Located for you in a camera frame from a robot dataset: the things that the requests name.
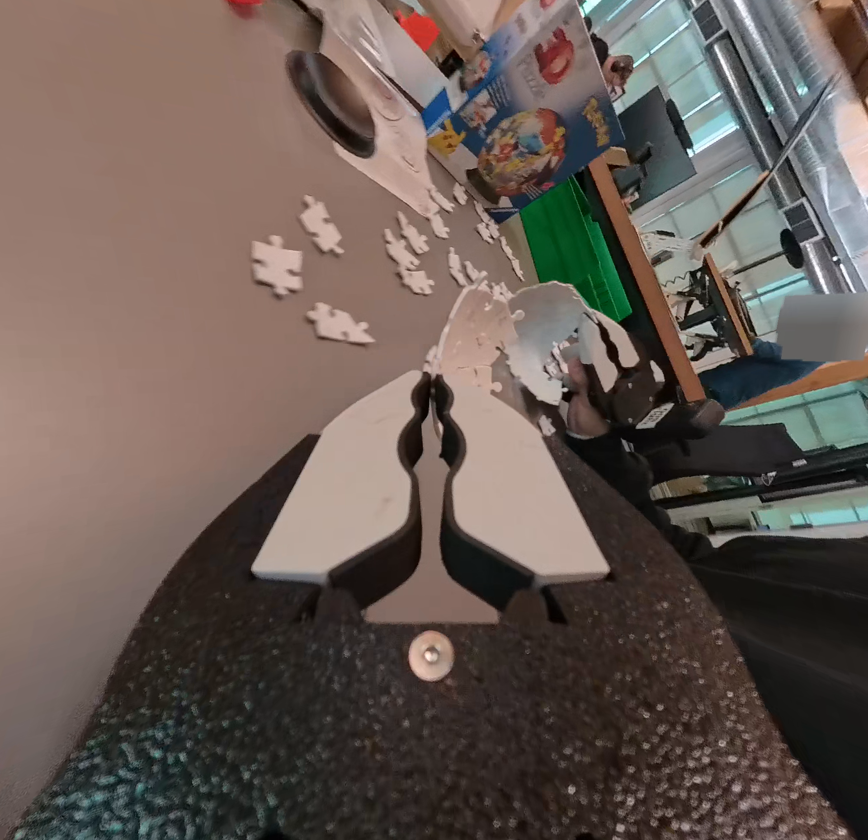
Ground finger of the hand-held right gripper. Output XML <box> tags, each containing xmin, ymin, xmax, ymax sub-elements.
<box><xmin>599</xmin><ymin>313</ymin><xmax>644</xmax><ymax>381</ymax></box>
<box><xmin>580</xmin><ymin>311</ymin><xmax>613</xmax><ymax>385</ymax></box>

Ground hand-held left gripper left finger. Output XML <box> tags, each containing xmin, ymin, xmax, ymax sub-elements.
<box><xmin>251</xmin><ymin>370</ymin><xmax>435</xmax><ymax>610</ymax></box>

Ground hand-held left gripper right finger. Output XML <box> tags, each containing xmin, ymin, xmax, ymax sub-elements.
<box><xmin>434</xmin><ymin>372</ymin><xmax>613</xmax><ymax>612</ymax></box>

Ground large white puzzle ball shell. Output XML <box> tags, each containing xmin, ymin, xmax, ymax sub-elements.
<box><xmin>507</xmin><ymin>281</ymin><xmax>601</xmax><ymax>407</ymax></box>

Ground small white puzzle ball section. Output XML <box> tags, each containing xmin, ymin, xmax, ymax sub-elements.
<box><xmin>426</xmin><ymin>281</ymin><xmax>519</xmax><ymax>395</ymax></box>

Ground person's right forearm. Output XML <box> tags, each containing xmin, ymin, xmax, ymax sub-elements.
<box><xmin>566</xmin><ymin>430</ymin><xmax>713</xmax><ymax>559</ymax></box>

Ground blue printed puzzle box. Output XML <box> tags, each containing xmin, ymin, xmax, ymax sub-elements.
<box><xmin>420</xmin><ymin>0</ymin><xmax>626</xmax><ymax>212</ymax></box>

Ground scattered white puzzle pieces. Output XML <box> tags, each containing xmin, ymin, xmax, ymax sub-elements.
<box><xmin>250</xmin><ymin>181</ymin><xmax>526</xmax><ymax>346</ymax></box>

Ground black round ball stand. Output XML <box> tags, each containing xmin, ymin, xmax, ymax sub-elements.
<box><xmin>285</xmin><ymin>47</ymin><xmax>378</xmax><ymax>160</ymax></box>

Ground person's right hand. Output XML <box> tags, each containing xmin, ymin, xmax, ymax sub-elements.
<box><xmin>565</xmin><ymin>359</ymin><xmax>616</xmax><ymax>437</ymax></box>

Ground long wooden table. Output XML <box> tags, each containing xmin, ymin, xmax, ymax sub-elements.
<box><xmin>589</xmin><ymin>150</ymin><xmax>708</xmax><ymax>407</ymax></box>

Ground green plastic bin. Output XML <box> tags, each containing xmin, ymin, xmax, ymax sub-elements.
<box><xmin>519</xmin><ymin>174</ymin><xmax>635</xmax><ymax>326</ymax></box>

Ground black monitor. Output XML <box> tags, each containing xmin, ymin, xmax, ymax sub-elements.
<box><xmin>617</xmin><ymin>84</ymin><xmax>697</xmax><ymax>204</ymax></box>

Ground white instruction leaflet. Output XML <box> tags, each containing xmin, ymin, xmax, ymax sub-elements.
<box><xmin>319</xmin><ymin>0</ymin><xmax>442</xmax><ymax>214</ymax></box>

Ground person's dark trousers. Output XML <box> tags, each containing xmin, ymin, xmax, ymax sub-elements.
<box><xmin>685</xmin><ymin>535</ymin><xmax>868</xmax><ymax>837</ymax></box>

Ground orange plastic item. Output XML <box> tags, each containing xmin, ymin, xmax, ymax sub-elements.
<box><xmin>395</xmin><ymin>9</ymin><xmax>440</xmax><ymax>53</ymax></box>

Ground silver ventilation duct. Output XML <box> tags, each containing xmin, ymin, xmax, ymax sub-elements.
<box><xmin>702</xmin><ymin>0</ymin><xmax>859</xmax><ymax>295</ymax></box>

